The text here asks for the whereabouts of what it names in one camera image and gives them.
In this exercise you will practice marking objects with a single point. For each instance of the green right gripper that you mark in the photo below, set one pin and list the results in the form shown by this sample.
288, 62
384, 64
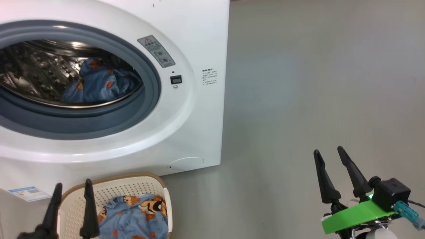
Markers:
355, 217

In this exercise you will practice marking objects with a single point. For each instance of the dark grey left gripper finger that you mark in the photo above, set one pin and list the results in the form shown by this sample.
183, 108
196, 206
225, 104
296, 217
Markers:
53, 215
89, 215

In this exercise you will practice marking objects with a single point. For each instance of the blue cartoon print garment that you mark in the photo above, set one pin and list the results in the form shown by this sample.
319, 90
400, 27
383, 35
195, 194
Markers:
96, 86
132, 219

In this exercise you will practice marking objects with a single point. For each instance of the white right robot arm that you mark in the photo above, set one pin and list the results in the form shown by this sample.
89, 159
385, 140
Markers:
382, 234

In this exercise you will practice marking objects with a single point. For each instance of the white front-load washing machine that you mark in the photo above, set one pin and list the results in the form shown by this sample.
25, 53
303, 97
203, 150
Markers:
199, 116

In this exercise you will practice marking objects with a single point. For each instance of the black door latch socket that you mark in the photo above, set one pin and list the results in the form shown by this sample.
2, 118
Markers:
176, 79

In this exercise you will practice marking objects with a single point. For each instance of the blue energy label sticker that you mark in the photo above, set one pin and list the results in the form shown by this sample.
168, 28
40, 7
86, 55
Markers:
30, 193

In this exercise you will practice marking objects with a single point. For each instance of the cream perforated laundry basket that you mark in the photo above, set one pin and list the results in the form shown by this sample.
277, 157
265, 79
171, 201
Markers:
116, 187

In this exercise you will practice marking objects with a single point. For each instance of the round white filter cover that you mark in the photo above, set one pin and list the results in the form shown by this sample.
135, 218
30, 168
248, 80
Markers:
186, 164

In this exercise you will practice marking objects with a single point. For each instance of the grey warning sticker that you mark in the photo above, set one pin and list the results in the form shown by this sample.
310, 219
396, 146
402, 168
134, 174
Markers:
156, 51

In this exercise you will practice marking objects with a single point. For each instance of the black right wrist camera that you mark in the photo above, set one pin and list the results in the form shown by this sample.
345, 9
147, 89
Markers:
391, 194

